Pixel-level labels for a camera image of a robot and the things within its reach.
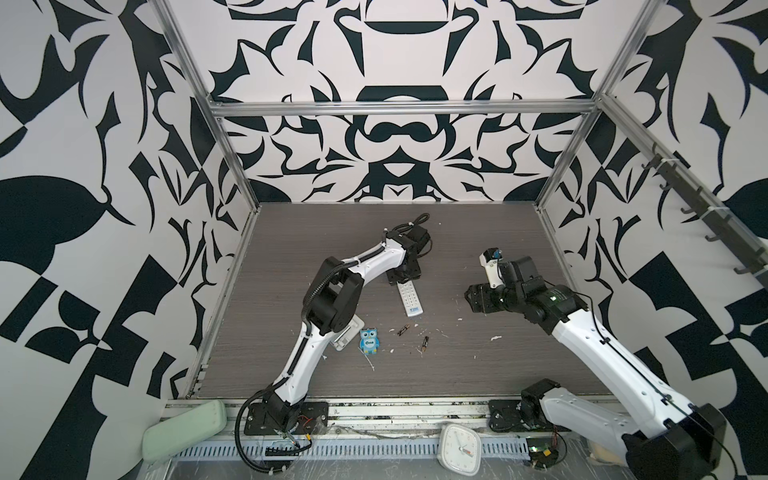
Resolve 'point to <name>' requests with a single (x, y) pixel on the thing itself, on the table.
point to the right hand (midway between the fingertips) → (479, 290)
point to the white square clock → (460, 449)
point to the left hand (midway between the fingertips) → (411, 271)
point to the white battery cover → (345, 340)
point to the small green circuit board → (542, 453)
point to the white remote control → (410, 298)
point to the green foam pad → (168, 435)
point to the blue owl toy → (369, 341)
